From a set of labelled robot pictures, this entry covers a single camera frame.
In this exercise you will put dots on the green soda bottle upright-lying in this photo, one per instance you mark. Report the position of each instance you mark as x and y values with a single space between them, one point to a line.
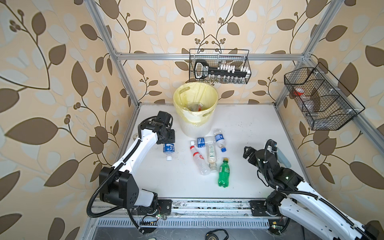
224 173

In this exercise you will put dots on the black wire basket right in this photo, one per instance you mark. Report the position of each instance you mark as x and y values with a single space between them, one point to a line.
328 104

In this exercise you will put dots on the black round object bottom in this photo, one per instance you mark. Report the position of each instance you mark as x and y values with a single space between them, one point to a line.
212 235

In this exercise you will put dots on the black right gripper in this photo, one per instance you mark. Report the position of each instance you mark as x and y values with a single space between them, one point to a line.
249 152

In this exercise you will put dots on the light blue stapler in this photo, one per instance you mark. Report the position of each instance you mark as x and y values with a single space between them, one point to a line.
282 159

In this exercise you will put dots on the clear bottle blue cap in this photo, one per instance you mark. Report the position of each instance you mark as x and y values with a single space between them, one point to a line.
195 107

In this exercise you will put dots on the white bin yellow bag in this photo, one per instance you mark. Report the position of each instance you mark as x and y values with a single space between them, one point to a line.
196 124

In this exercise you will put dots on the clear bottle green white label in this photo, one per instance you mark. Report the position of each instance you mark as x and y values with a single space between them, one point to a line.
212 156

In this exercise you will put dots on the clear bottle blue label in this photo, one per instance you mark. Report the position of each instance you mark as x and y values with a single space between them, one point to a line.
169 150

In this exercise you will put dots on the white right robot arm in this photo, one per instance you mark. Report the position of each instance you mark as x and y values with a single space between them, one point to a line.
294 198

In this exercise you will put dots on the black wire basket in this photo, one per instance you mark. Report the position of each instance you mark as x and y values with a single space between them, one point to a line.
225 56
328 104

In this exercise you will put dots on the clear bottle red cap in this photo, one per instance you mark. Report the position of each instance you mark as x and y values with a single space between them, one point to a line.
200 161

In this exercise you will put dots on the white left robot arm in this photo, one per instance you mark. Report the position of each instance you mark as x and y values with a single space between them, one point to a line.
118 186

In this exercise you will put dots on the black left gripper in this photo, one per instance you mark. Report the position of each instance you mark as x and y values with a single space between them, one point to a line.
171 137

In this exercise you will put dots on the black wire basket back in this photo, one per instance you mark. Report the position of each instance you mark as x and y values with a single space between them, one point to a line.
225 56

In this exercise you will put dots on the small bottle blue cap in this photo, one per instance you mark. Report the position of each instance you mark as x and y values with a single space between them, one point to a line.
220 140

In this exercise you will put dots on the small bottle blue label lying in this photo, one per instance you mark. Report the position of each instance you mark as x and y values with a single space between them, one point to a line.
202 142

